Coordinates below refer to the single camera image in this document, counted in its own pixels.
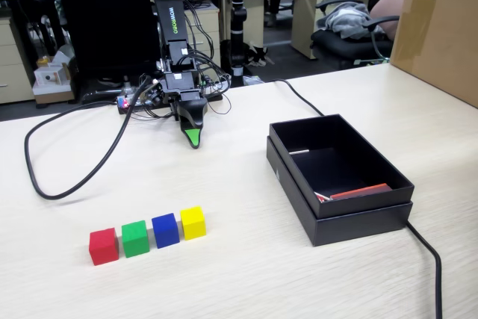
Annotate black vertical stand pole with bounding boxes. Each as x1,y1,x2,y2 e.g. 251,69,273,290
229,0,248,88

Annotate black power strip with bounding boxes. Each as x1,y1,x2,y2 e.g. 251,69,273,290
117,90,225,117

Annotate red wooden cube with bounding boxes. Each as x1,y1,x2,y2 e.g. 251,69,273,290
88,227,120,267

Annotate green wooden cube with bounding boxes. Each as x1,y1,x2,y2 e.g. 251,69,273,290
121,220,151,259

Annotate black open box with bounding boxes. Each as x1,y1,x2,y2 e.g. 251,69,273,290
265,135,414,248

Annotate blue wooden cube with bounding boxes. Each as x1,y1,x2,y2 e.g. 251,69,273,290
151,212,181,250

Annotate thick black camera cable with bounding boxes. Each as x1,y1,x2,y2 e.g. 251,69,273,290
24,78,154,200

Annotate orange red booklet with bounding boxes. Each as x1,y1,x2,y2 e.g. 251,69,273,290
330,183,392,200

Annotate black white slippers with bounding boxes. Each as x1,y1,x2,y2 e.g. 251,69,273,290
246,44,274,67

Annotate grey crumpled clothing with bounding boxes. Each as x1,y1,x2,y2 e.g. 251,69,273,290
323,1,384,40

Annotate black office chair with armrests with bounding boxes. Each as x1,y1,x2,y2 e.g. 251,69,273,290
311,0,400,69

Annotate black mesh office chair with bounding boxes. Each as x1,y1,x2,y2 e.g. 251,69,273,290
51,0,162,105

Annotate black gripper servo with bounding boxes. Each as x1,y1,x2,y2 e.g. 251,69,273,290
162,71,209,150

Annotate small wrist camera board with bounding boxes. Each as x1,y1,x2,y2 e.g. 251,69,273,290
146,84,166,106

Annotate large brown cardboard box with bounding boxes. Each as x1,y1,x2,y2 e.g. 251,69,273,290
389,0,478,109

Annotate white product box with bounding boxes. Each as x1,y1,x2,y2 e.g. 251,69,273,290
34,66,65,88

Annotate yellow wooden cube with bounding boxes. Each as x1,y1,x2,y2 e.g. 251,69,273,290
180,205,207,241

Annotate robot controller circuit board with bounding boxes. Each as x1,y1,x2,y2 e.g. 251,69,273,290
117,95,142,109

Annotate black box inner tray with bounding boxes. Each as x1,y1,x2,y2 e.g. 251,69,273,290
268,112,416,220

